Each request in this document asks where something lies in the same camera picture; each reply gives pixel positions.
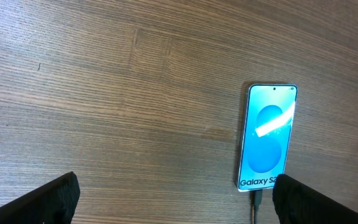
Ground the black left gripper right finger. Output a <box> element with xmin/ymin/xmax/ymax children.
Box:
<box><xmin>272</xmin><ymin>174</ymin><xmax>358</xmax><ymax>224</ymax></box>

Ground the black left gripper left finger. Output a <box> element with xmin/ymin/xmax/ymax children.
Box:
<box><xmin>0</xmin><ymin>172</ymin><xmax>80</xmax><ymax>224</ymax></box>

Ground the black charger cable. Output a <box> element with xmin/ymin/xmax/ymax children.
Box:
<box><xmin>252</xmin><ymin>189</ymin><xmax>264</xmax><ymax>224</ymax></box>

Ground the teal Galaxy smartphone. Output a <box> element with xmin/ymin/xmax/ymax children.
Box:
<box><xmin>236</xmin><ymin>83</ymin><xmax>298</xmax><ymax>192</ymax></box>

